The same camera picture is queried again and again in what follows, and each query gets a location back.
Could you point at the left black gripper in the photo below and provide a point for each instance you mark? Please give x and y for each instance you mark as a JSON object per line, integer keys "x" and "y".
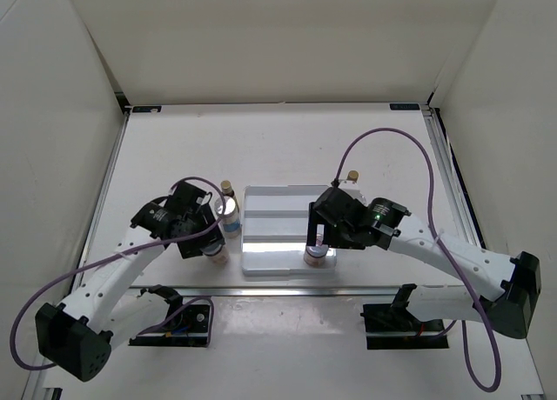
{"x": 193, "y": 248}

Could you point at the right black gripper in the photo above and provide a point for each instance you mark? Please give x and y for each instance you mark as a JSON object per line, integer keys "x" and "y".
{"x": 315, "y": 220}

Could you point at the white-lid sauce jar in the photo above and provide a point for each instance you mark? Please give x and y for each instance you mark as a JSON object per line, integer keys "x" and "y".
{"x": 219, "y": 256}
{"x": 315, "y": 256}

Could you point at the silver-lid shaker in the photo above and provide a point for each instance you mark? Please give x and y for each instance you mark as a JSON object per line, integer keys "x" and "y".
{"x": 360, "y": 197}
{"x": 226, "y": 210}

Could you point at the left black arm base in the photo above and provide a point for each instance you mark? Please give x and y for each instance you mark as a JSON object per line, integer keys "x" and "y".
{"x": 188, "y": 324}

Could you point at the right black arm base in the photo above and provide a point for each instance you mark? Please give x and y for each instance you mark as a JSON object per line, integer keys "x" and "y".
{"x": 389, "y": 326}

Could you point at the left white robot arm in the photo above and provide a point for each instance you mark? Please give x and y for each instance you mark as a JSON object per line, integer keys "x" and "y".
{"x": 79, "y": 333}

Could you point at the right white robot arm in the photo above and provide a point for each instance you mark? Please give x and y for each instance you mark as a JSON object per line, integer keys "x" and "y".
{"x": 496, "y": 288}

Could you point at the left yellow small bottle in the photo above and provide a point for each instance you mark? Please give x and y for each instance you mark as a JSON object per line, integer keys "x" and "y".
{"x": 227, "y": 189}

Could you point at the yellow small bottle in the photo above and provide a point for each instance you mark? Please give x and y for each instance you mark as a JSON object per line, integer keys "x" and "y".
{"x": 227, "y": 189}
{"x": 352, "y": 176}

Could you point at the white tiered plastic tray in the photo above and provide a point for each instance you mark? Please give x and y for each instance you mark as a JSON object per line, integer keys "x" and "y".
{"x": 274, "y": 231}

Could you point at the right yellow small bottle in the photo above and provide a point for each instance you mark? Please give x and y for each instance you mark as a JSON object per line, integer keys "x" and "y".
{"x": 352, "y": 176}

